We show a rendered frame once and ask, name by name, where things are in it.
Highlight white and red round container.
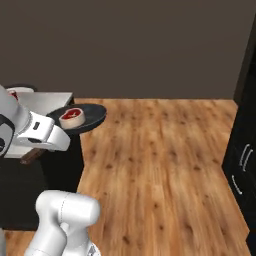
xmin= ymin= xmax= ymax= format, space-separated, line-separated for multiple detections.
xmin=5 ymin=85 xmax=36 ymax=102

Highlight red steak with pale rim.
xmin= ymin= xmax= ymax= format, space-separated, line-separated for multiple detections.
xmin=58 ymin=107 xmax=87 ymax=130

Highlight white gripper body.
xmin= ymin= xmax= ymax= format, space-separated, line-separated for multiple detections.
xmin=46 ymin=124 xmax=72 ymax=153

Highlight black counter unit steel top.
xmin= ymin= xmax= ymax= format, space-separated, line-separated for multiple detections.
xmin=0 ymin=91 xmax=85 ymax=232

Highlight black cupboard run silver handles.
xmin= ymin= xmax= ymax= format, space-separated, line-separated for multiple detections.
xmin=222 ymin=19 xmax=256 ymax=256

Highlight black pan with brown handle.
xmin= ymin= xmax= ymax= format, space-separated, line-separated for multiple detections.
xmin=19 ymin=103 xmax=108 ymax=165

